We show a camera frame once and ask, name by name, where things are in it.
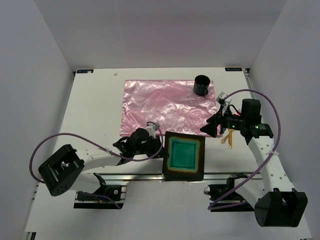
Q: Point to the pink satin rose placemat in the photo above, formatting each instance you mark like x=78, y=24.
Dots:
x=171, y=103

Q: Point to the blue label corner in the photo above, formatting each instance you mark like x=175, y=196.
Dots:
x=233, y=69
x=84, y=71

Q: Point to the black mug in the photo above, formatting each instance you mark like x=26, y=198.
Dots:
x=201, y=85

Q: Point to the green square ceramic plate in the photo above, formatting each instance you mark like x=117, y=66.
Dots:
x=186, y=157

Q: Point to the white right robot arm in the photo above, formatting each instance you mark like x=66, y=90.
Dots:
x=268, y=190

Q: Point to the blue label right corner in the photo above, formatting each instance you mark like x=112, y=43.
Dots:
x=233, y=69

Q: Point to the blue label left corner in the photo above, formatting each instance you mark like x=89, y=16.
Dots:
x=84, y=71

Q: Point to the gold knife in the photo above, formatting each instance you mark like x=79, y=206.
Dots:
x=231, y=145

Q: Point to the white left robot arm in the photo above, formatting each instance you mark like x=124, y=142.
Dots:
x=66, y=169

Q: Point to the small gold spoon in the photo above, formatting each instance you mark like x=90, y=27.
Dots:
x=225, y=139

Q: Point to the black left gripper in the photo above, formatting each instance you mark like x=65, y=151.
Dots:
x=156, y=145

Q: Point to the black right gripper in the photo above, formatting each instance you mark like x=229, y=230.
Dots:
x=211, y=128

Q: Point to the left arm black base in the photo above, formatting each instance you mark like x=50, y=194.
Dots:
x=109, y=197

